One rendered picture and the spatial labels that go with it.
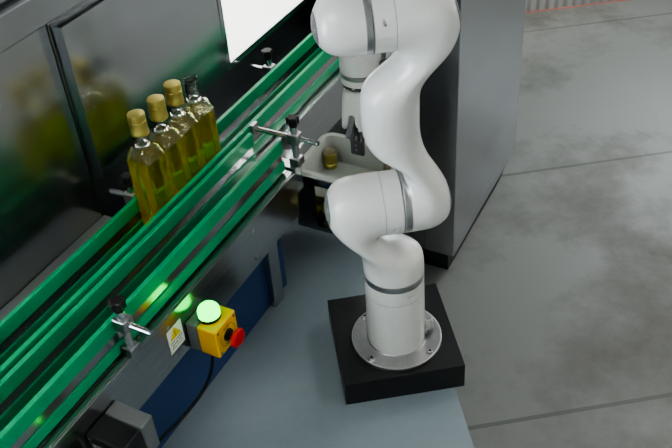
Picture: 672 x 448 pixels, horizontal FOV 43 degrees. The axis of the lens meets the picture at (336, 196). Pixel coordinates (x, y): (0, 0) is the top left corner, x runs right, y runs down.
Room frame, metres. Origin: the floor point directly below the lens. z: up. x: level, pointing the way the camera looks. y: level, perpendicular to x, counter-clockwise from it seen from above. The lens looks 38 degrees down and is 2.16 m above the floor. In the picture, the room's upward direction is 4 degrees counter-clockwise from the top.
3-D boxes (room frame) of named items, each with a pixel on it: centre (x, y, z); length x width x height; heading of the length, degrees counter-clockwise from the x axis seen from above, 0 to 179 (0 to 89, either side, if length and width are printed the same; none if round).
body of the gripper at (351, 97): (1.58, -0.07, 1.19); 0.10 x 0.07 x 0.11; 151
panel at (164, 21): (1.81, 0.26, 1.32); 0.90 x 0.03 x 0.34; 150
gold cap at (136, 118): (1.36, 0.36, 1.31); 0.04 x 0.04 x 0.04
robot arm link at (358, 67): (1.58, -0.07, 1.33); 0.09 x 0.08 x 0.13; 94
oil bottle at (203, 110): (1.51, 0.27, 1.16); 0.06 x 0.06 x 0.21; 60
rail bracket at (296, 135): (1.56, 0.10, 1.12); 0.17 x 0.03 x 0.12; 60
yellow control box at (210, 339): (1.15, 0.26, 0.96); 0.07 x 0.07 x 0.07; 60
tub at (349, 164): (1.61, -0.04, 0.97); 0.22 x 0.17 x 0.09; 60
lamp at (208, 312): (1.15, 0.26, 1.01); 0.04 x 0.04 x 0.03
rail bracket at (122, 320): (1.01, 0.36, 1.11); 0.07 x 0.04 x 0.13; 60
